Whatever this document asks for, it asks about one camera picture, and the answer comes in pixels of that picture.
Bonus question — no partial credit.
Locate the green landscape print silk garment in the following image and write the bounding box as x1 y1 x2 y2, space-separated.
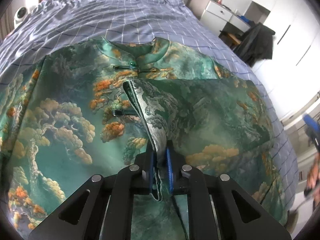
1 37 287 239

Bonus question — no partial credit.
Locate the right hand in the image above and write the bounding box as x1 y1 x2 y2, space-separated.
304 164 319 197

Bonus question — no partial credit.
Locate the white wardrobe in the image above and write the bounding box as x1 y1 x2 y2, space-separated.
252 0 319 120

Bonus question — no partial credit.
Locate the black jacket on chair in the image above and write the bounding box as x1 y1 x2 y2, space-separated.
233 23 276 67

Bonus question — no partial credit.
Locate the white desk with drawers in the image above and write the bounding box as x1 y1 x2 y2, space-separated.
187 0 250 36

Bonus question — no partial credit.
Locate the blue checked bed cover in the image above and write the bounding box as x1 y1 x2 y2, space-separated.
1 0 297 224

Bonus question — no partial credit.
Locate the white round fan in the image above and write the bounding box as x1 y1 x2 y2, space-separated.
14 5 35 29

